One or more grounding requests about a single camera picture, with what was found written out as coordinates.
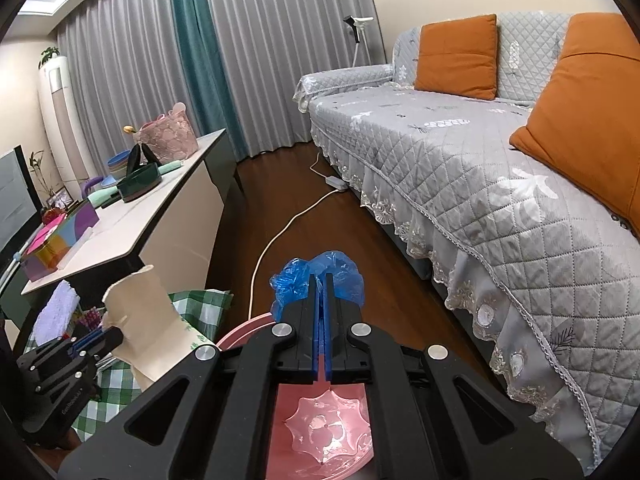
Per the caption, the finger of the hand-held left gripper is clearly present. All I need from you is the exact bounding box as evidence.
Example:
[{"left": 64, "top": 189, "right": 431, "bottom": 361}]
[{"left": 70, "top": 326, "right": 125, "bottom": 361}]

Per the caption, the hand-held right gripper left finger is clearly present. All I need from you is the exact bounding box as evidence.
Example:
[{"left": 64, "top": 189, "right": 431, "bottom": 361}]
[{"left": 57, "top": 274, "right": 326, "bottom": 480}]

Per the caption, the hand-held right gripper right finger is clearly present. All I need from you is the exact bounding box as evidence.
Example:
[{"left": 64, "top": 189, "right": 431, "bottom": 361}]
[{"left": 326, "top": 274, "right": 586, "bottom": 480}]

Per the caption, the blue plastic bag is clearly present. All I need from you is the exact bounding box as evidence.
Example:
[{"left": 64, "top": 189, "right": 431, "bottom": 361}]
[{"left": 270, "top": 249, "right": 366, "bottom": 318}]

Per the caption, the beige paper bag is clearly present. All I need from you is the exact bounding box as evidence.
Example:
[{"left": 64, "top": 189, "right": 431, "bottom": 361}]
[{"left": 102, "top": 265, "right": 208, "bottom": 391}]

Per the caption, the pink plastic bin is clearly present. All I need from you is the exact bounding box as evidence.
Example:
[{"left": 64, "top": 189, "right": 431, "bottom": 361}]
[{"left": 217, "top": 312, "right": 376, "bottom": 480}]

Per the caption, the white towel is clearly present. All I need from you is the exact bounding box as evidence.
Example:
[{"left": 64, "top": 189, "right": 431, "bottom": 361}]
[{"left": 32, "top": 280, "right": 81, "bottom": 346}]

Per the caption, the clear plastic package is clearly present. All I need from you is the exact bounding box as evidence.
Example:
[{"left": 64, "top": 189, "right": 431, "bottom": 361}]
[{"left": 285, "top": 394, "right": 373, "bottom": 471}]

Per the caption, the green checked tablecloth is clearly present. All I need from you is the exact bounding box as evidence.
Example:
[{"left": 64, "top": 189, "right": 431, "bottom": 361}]
[{"left": 70, "top": 287, "right": 233, "bottom": 441}]

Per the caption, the multicoloured box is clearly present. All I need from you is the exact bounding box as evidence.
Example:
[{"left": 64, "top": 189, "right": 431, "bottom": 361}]
[{"left": 19, "top": 200, "right": 100, "bottom": 282}]

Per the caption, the white long table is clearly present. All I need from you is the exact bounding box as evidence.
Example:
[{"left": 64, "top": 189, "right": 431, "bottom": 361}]
[{"left": 20, "top": 128, "right": 246, "bottom": 311}]

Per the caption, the dark green oval container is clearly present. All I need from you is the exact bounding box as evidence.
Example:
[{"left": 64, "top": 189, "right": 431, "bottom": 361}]
[{"left": 116, "top": 164, "right": 163, "bottom": 204}]

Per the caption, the black television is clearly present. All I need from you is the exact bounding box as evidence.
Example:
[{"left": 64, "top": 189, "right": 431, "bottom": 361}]
[{"left": 0, "top": 145, "right": 43, "bottom": 256}]

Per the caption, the stack of pastel bowls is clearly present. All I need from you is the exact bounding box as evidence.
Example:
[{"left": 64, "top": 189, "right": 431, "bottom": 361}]
[{"left": 106, "top": 150, "right": 143, "bottom": 181}]

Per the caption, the mint green cloth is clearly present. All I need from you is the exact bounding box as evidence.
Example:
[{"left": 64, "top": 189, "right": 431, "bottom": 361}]
[{"left": 89, "top": 159, "right": 186, "bottom": 208}]

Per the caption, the grey quilted sofa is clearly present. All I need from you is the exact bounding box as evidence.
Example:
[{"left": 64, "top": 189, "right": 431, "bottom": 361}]
[{"left": 292, "top": 10, "right": 640, "bottom": 466}]

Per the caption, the bamboo plant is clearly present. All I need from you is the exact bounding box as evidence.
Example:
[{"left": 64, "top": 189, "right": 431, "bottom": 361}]
[{"left": 27, "top": 150, "right": 58, "bottom": 198}]

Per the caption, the pink woven basket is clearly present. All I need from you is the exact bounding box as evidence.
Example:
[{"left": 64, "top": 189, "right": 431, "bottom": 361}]
[{"left": 132, "top": 101, "right": 199, "bottom": 165}]

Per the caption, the white standing air conditioner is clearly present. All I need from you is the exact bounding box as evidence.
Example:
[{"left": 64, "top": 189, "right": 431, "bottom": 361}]
[{"left": 37, "top": 56, "right": 98, "bottom": 186}]

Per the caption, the grey curtain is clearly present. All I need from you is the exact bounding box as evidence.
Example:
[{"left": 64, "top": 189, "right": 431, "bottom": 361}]
[{"left": 55, "top": 0, "right": 386, "bottom": 181}]

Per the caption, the square orange cushion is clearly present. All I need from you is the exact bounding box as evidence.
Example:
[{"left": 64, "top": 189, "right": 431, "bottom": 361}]
[{"left": 414, "top": 14, "right": 499, "bottom": 101}]

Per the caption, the teal curtain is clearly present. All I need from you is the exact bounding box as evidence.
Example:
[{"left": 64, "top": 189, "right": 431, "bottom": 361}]
[{"left": 167, "top": 0, "right": 248, "bottom": 161}]

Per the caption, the white floor lamp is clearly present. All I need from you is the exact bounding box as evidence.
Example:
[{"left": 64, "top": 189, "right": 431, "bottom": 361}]
[{"left": 343, "top": 15, "right": 375, "bottom": 68}]

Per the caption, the large orange cushion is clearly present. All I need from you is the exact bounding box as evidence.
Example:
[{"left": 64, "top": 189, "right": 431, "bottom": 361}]
[{"left": 509, "top": 12, "right": 640, "bottom": 228}]

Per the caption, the white power cable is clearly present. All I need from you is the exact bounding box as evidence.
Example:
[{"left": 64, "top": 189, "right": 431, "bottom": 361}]
[{"left": 247, "top": 150, "right": 346, "bottom": 321}]

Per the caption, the photo frame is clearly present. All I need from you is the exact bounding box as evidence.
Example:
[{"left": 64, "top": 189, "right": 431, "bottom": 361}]
[{"left": 46, "top": 186, "right": 76, "bottom": 211}]

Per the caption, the purple handle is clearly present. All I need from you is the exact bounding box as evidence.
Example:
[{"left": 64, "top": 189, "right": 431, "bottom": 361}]
[{"left": 81, "top": 176, "right": 107, "bottom": 200}]

